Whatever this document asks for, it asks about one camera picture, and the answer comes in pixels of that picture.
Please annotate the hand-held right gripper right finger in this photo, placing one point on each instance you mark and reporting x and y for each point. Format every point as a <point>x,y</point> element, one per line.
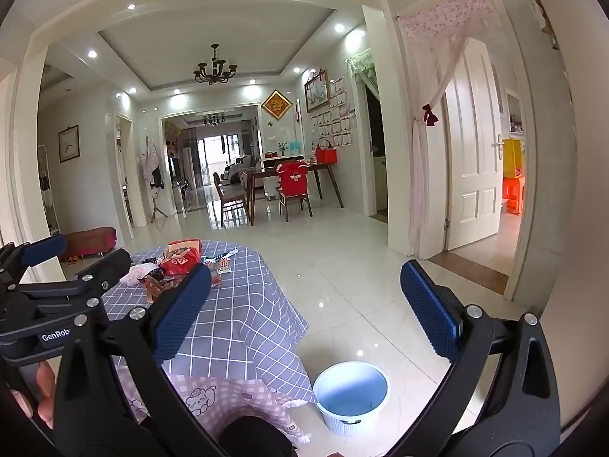
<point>428,314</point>

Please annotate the framed wall painting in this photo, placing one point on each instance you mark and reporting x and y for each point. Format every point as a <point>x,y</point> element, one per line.
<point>316,93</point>

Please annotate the red bow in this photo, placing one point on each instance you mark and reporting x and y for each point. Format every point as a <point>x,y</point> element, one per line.
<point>430,115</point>

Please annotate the white standing air conditioner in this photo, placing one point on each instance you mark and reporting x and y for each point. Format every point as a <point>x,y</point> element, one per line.
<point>187,166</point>

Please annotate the person's black trousers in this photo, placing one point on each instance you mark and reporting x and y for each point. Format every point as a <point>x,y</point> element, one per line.
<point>257,440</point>

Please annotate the white plastic bin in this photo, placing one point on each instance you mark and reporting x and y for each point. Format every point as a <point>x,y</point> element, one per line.
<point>352,400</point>

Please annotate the wooden chair with red cover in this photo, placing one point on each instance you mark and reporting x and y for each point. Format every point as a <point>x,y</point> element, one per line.
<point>294,182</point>

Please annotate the group of wall certificates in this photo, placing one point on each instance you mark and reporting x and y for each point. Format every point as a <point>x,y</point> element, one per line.
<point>338,123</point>

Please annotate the white rack with bags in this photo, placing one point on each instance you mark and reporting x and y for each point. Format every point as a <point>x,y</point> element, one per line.
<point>45,185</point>

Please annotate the dark wooden dining table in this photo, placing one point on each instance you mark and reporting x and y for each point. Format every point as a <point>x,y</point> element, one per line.
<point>266,174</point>

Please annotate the green curtain valance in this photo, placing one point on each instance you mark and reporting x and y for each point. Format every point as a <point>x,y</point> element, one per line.
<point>361,69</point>

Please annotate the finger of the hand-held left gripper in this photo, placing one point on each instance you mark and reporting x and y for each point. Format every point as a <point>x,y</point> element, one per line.
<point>45,250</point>
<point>107,266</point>

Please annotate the blue white tube packet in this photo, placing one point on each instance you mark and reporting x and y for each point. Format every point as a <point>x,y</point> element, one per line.
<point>227,253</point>

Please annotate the white tissue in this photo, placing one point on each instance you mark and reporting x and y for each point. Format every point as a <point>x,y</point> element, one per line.
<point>135,273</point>

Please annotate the wooden coat stand with clothes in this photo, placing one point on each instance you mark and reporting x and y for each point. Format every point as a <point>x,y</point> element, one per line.
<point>151,162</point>

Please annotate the red diamond wall decoration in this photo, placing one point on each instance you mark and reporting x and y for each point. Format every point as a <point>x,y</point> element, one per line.
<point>276,102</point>

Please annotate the pink printed blanket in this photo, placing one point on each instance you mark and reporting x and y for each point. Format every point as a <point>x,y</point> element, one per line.
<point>209,395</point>

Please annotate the red gift bag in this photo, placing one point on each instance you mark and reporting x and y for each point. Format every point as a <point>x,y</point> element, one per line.
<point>326,154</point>

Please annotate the person's left hand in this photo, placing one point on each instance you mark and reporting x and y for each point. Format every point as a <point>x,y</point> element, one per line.
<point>46,383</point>

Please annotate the wooden dining chair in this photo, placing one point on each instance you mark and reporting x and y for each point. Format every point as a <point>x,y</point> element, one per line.
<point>228,195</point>

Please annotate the orange plastic stool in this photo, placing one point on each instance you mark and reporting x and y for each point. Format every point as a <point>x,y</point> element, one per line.
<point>514,195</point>

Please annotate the grey armchair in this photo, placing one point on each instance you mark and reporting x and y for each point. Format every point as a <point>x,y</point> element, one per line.
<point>238,169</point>

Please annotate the small black chandelier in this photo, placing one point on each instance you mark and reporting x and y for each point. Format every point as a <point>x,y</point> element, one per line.
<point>213,119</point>

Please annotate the small framed picture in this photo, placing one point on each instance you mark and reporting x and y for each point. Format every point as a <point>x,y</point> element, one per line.
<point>69,143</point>

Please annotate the red paper box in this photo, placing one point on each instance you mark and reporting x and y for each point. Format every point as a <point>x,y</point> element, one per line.
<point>183,246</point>

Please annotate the white panelled door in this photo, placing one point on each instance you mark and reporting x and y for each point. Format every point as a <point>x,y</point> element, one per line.
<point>473,152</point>

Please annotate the pink lace curtain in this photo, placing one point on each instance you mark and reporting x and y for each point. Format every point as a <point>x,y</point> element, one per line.
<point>418,176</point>

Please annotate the yellow cabinet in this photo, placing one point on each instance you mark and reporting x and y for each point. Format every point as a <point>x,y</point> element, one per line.
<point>511,157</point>

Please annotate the brown red snack wrapper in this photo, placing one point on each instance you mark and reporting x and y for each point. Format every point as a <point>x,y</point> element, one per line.
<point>156,288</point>

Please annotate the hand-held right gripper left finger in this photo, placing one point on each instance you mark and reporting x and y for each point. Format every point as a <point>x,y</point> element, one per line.
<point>183,314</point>

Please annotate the red white patterned packet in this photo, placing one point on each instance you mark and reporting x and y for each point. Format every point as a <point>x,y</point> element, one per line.
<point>221,270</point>

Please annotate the grey checked tablecloth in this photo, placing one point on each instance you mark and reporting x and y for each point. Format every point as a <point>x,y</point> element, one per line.
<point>247,304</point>

